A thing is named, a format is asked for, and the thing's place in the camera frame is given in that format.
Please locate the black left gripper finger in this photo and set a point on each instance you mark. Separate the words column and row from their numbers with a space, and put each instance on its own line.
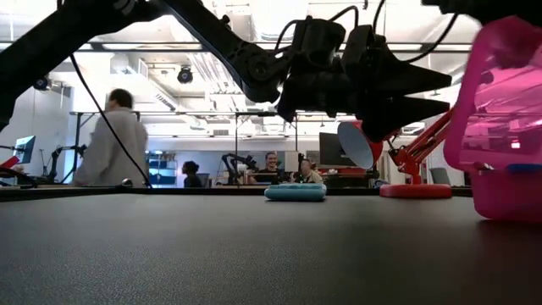
column 389, row 116
column 402, row 76

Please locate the pink plastic pencil case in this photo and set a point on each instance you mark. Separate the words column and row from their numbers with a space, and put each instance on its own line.
column 504, row 195

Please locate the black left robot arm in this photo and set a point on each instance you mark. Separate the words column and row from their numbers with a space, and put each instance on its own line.
column 228, row 51

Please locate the background black robot arm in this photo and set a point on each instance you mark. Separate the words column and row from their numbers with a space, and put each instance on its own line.
column 237, row 160
column 57, row 152

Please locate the black background monitor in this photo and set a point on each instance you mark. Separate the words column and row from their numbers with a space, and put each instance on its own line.
column 328, row 148

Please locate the grey background chair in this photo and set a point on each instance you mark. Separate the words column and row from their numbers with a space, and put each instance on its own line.
column 440, row 175

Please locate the red desk lamp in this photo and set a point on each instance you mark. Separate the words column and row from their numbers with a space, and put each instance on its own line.
column 415, row 191

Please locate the person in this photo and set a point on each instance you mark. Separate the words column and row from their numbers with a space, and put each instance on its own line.
column 309, row 173
column 110, row 148
column 269, row 167
column 192, row 175

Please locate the black ceiling spotlight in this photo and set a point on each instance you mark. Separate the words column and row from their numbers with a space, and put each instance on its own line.
column 185, row 76
column 42, row 85

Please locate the overhead rig light bar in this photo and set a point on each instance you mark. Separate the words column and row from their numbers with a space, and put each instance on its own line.
column 148, row 46

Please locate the blue background shelf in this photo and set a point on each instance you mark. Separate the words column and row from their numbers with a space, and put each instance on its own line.
column 163, row 175

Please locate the black table mat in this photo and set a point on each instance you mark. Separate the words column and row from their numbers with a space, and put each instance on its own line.
column 254, row 262

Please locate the small background monitor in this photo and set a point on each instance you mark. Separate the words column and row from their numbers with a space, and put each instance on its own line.
column 25, row 148

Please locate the red background object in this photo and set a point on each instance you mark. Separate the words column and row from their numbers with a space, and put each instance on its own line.
column 8, row 163

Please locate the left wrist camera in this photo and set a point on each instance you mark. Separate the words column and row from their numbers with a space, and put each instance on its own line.
column 317, row 40

